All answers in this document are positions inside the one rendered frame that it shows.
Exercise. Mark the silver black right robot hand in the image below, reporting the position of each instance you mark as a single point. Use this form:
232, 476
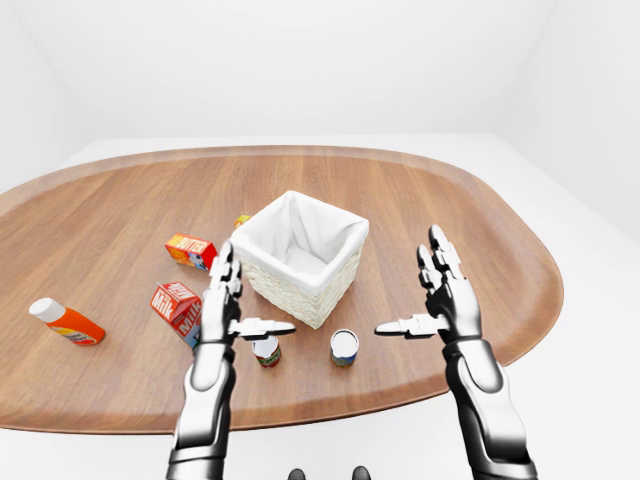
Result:
457, 305

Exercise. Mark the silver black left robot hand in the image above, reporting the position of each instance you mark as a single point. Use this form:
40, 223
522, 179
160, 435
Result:
216, 310

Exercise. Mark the orange butter box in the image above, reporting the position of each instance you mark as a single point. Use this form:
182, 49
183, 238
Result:
191, 251

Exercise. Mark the small dark rounded shape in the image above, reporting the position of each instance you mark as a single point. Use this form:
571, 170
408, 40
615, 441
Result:
296, 474
361, 473

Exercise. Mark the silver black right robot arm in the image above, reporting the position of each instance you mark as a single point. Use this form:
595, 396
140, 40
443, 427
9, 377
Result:
487, 405

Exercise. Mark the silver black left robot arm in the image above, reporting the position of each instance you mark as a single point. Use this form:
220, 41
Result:
204, 405

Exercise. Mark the white woven lined basket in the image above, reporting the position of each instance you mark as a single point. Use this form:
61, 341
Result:
300, 257

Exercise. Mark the orange bottle with white cap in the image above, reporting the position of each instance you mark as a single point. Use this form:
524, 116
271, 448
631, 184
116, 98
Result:
67, 322

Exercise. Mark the red green tomato sauce tin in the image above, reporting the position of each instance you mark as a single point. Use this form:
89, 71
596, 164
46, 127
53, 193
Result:
267, 352

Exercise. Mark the red white milk carton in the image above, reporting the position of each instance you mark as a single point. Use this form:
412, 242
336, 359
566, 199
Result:
176, 310

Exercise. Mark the small yellow green box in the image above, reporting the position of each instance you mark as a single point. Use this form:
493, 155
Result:
242, 220

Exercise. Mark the blue yellow labelled tin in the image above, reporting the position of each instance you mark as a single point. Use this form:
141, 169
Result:
344, 348

